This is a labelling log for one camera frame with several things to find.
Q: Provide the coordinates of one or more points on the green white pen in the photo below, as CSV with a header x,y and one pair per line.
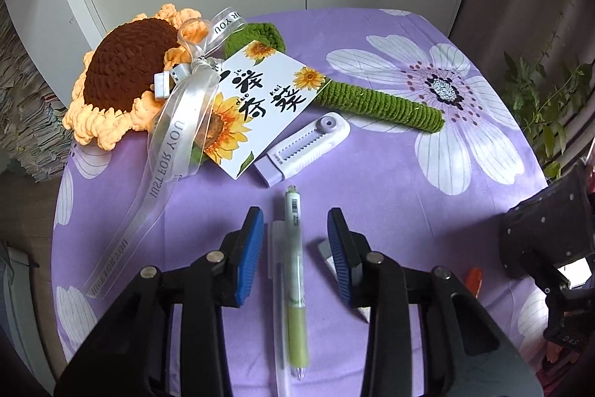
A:
x,y
295,239

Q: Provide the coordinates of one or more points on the white eraser block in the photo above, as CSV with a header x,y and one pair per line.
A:
x,y
325,256

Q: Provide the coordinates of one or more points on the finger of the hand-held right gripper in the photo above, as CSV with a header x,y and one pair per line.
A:
x,y
581,272
551,283

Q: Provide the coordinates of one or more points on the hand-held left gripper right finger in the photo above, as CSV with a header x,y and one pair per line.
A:
x,y
339,257

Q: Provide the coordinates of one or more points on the tall pile of papers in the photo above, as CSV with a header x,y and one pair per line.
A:
x,y
28,108

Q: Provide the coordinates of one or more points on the orange pen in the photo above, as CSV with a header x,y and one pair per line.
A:
x,y
474,280

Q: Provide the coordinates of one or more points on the purple floral tablecloth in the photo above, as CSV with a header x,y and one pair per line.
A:
x,y
395,192

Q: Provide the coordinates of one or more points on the crochet sunflower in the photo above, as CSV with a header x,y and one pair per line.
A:
x,y
130,57

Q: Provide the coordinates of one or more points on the silver printed ribbon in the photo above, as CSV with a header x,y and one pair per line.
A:
x,y
172,136

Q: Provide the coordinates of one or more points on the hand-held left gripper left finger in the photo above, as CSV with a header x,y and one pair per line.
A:
x,y
246,257

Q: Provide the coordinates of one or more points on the grey dotted pen holder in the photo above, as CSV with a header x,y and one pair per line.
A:
x,y
544,225

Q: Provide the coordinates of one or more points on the green leafy plant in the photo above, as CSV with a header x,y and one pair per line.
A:
x,y
530,80

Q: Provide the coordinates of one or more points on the white sunflower print card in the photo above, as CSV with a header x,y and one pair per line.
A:
x,y
279,76

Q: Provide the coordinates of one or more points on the white purple utility cutter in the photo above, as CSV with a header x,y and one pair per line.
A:
x,y
302,146

